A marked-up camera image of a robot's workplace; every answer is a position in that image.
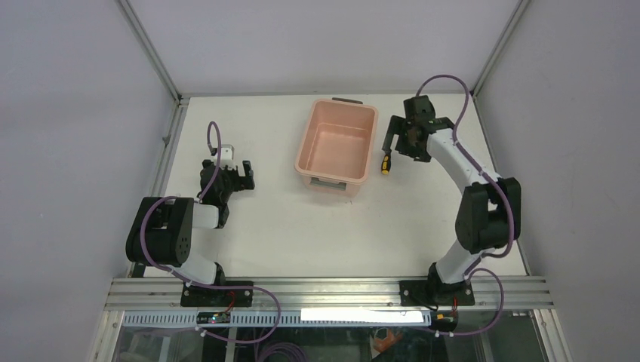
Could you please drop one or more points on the aluminium front rail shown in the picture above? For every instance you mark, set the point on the aluminium front rail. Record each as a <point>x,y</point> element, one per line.
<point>483,294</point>

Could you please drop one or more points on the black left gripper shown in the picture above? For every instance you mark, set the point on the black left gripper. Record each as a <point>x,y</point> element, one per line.
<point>241,182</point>

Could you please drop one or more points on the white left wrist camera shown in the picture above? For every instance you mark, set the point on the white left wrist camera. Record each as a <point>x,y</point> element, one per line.
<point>223,156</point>

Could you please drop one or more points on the pink plastic bin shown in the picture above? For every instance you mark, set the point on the pink plastic bin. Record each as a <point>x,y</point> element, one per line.
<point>336,148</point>

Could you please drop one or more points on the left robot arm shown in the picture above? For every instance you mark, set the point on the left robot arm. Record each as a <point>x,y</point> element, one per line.
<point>161,233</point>

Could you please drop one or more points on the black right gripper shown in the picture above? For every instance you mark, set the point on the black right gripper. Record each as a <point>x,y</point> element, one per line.
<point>395,128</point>

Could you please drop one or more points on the yellow black screwdriver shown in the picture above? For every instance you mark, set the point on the yellow black screwdriver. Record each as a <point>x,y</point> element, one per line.
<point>386,164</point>

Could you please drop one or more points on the orange object under table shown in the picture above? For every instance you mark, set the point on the orange object under table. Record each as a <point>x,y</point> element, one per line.
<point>384,338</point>

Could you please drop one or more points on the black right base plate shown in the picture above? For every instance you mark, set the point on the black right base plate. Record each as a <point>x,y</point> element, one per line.
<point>431,294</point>

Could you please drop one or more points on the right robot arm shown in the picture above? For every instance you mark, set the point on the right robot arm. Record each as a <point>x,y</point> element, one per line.
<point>487,221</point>

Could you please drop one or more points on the white slotted cable duct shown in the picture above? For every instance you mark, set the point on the white slotted cable duct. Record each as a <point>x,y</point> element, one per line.
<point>306,317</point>

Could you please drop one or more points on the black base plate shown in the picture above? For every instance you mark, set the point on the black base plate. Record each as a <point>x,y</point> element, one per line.
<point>216,295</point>
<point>431,294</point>

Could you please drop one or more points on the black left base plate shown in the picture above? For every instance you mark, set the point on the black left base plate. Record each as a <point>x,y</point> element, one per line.
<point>216,295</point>

